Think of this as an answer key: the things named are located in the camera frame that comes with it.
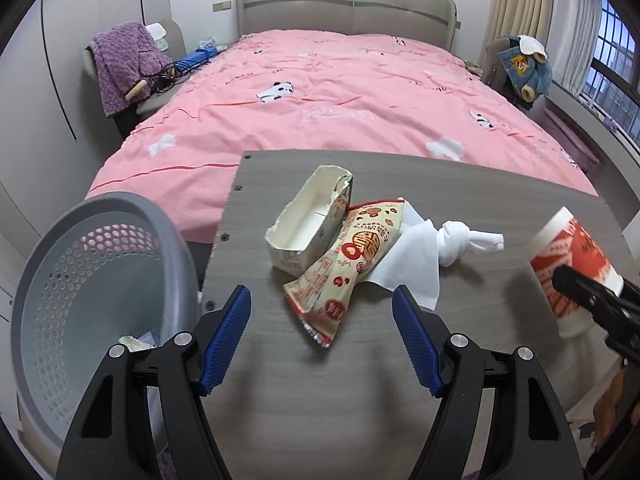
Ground blue denim jacket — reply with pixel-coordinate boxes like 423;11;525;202
497;35;552;104

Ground grey chair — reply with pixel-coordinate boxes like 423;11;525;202
85;22;188;118

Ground red white paper cup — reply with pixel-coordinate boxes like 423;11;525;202
526;207;624;339

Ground white wardrobe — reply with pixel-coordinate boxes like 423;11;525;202
1;0;171;260

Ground grey perforated trash basket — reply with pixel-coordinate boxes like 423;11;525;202
11;193;200;453

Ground red beige snack wrapper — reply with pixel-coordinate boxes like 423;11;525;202
283;198;405;348

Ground window with bars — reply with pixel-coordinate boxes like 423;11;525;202
582;0;639;144

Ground white wet wipes pack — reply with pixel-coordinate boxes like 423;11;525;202
145;22;169;52

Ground beige curtain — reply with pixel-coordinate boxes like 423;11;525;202
482;0;601;101

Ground white knotted tissue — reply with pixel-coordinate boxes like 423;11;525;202
436;220;504;268

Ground pink bed duvet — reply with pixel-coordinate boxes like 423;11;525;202
89;30;593;243

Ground beige wall switch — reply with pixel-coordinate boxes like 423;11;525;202
212;0;232;12

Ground blue box on nightstand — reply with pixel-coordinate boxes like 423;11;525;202
174;46;226;73

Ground wooden roller handle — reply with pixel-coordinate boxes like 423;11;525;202
124;79;149;102

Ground grey upholstered headboard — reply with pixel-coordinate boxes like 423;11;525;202
235;0;460;51

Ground torn green white carton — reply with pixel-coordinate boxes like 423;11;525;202
265;165;352;276

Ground purple knitted blanket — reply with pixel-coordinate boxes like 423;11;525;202
89;22;174;117

